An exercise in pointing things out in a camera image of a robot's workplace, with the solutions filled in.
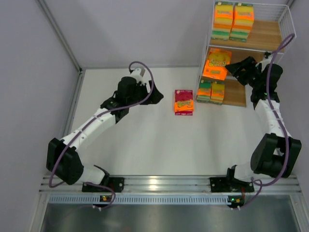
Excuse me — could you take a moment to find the green sponge orange pack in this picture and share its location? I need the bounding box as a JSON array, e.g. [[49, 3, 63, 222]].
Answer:
[[196, 80, 211, 102]]

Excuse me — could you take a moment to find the Scrub Daddy orange box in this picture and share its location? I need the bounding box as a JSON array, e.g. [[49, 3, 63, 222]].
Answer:
[[203, 48, 232, 81]]

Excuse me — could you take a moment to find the Sponge Daddy yellow sponge box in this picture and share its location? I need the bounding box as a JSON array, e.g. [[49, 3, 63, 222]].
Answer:
[[210, 82, 225, 105]]

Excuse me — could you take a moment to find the slotted grey cable duct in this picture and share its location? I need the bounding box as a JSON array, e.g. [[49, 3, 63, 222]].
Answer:
[[48, 194, 243, 205]]

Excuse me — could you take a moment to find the yellow sponge pack green box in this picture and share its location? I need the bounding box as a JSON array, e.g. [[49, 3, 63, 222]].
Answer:
[[211, 1, 234, 40]]

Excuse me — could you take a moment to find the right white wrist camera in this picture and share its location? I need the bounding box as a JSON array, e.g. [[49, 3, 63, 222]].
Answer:
[[256, 52, 273, 72]]

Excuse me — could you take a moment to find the top wooden shelf board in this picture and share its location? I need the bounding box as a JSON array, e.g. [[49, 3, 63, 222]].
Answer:
[[210, 20, 282, 51]]

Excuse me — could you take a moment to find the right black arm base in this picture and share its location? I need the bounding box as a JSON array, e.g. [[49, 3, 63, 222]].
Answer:
[[210, 165, 254, 193]]

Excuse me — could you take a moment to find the aluminium mounting rail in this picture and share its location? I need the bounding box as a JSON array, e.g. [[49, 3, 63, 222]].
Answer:
[[39, 175, 302, 195]]

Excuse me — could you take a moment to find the bottom wooden shelf board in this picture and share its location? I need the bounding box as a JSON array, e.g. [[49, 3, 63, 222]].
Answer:
[[206, 79, 246, 107]]

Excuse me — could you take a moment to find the wooden shelf board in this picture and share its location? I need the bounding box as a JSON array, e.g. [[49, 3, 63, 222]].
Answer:
[[205, 48, 266, 77], [206, 79, 246, 107], [210, 20, 282, 51]]

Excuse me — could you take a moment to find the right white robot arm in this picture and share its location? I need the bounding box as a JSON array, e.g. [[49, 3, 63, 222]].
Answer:
[[225, 56, 302, 182]]

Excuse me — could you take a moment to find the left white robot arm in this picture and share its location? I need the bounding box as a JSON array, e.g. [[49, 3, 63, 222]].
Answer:
[[46, 76, 164, 185]]

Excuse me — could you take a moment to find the middle wooden shelf board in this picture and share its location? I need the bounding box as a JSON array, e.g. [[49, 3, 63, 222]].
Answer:
[[205, 48, 266, 77]]

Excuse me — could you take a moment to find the corner aluminium frame post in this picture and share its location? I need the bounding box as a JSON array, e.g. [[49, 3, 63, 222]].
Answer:
[[35, 0, 82, 73]]

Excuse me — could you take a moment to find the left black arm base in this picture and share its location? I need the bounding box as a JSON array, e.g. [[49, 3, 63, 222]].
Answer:
[[82, 177, 125, 193]]

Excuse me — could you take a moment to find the pink Scrub Mommy box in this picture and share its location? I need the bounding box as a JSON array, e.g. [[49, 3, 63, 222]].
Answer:
[[174, 89, 194, 116]]

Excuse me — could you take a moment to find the white wire shelf frame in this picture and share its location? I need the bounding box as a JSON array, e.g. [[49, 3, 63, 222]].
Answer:
[[196, 1, 296, 107]]

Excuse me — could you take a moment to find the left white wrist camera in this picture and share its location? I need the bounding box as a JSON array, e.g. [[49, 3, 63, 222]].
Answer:
[[129, 68, 145, 85]]

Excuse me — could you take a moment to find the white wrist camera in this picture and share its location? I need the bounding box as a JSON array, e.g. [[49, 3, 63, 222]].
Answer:
[[256, 52, 273, 72], [129, 68, 145, 85]]

